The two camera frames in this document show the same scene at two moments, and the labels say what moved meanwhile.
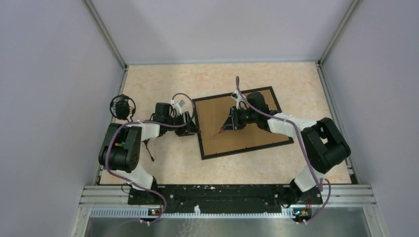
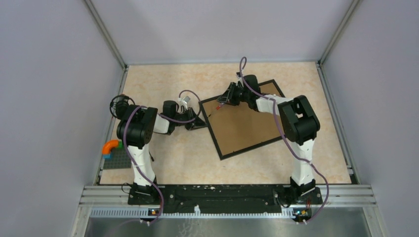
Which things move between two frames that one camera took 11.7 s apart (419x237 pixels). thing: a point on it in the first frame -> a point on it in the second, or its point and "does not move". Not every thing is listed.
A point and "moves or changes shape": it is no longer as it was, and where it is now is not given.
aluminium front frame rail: [332, 195] does not move
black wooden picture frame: [211, 113] moves or changes shape
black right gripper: [232, 122] -> [232, 88]
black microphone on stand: [122, 107] does not move
